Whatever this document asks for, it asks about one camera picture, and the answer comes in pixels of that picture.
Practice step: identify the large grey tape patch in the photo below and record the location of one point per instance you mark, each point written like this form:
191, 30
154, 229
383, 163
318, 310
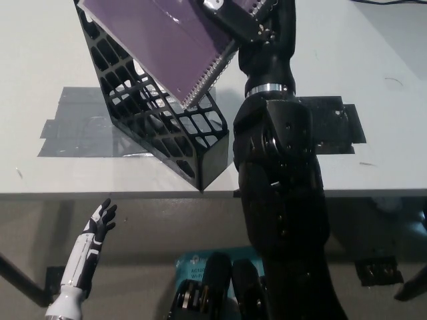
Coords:
76, 130

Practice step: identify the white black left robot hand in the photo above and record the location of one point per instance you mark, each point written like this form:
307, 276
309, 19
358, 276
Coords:
85, 256

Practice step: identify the purple spiral notebook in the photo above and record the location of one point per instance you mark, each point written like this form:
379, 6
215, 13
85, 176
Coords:
160, 40

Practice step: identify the square black tape patch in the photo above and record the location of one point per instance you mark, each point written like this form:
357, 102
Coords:
333, 130

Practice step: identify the black lattice magazine stand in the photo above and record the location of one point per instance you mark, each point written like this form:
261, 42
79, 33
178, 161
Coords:
213, 163

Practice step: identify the small black tape strip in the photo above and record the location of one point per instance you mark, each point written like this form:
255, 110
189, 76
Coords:
237, 192

